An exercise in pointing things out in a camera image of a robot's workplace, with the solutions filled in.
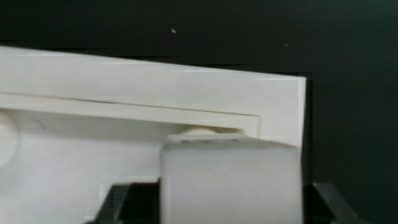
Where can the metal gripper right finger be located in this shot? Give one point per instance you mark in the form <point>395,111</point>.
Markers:
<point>326,206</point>

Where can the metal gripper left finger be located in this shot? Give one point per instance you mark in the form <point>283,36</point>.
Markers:
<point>131,205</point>

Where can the white table leg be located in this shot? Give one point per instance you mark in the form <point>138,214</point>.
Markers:
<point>230,180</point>

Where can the white square table top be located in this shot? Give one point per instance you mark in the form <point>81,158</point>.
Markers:
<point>81,144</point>

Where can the white L-shaped fence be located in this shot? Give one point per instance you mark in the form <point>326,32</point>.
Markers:
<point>59,74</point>

